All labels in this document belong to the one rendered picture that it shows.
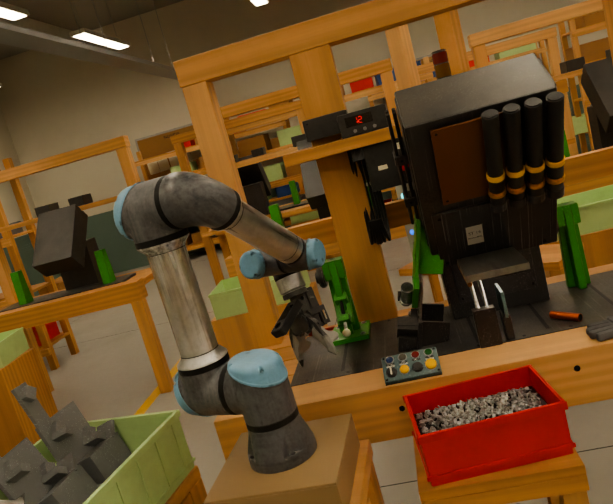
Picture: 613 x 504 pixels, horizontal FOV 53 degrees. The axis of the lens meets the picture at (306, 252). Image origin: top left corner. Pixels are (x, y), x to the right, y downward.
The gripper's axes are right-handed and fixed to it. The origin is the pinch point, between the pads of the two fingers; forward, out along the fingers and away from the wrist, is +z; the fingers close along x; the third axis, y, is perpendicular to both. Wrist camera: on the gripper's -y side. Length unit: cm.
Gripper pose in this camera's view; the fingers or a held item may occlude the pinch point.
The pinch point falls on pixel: (317, 362)
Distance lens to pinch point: 167.8
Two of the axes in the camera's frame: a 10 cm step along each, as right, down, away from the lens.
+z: 3.9, 9.1, -1.2
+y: 7.0, -2.0, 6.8
